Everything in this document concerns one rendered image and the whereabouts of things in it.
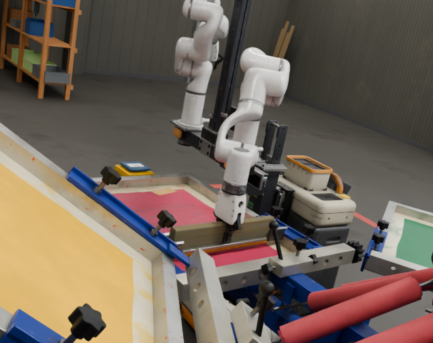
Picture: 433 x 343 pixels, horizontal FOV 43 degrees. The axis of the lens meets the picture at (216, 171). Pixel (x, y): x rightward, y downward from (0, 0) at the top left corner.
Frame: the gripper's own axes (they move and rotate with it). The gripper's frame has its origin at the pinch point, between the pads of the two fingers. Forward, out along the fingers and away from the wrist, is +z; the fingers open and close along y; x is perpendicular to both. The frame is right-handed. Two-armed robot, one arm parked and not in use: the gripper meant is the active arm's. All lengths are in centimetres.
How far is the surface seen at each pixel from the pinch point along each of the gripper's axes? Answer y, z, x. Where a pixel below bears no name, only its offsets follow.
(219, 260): -4.9, 6.0, 4.1
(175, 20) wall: 823, -23, -518
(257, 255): -6.0, 6.0, -10.8
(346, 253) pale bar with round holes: -25.7, -1.8, -30.2
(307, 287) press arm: -38.2, -2.5, 1.8
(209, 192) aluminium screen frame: 41.3, 3.6, -25.7
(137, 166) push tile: 77, 4, -13
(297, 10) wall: 760, -87, -782
